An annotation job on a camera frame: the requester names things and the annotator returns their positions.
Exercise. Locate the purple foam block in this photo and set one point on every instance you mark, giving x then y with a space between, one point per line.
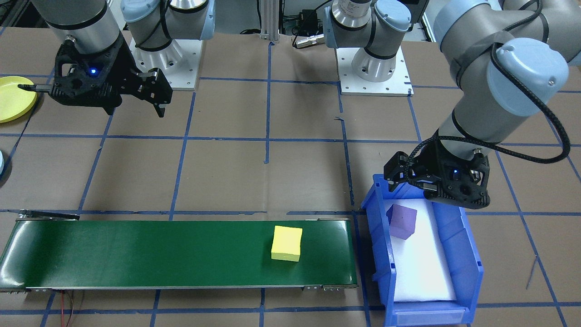
403 222

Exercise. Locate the yellow foam block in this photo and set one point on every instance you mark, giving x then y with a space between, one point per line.
287 243

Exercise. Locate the yellow round plate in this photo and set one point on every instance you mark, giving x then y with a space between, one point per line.
13 100

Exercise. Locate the light blue round plate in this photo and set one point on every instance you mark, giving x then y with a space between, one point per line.
1 163

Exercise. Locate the blue plastic storage bin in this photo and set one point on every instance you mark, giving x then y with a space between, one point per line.
458 254

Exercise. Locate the white foam bin liner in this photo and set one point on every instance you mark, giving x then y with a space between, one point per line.
422 268

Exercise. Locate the green conveyor belt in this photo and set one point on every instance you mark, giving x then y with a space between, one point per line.
136 254

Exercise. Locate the silver cylindrical connector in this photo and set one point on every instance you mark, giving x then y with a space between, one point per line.
308 41

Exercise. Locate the small black power adapter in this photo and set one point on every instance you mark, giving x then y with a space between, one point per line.
308 20

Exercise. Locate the white square base plate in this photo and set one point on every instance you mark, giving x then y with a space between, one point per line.
390 87
186 68

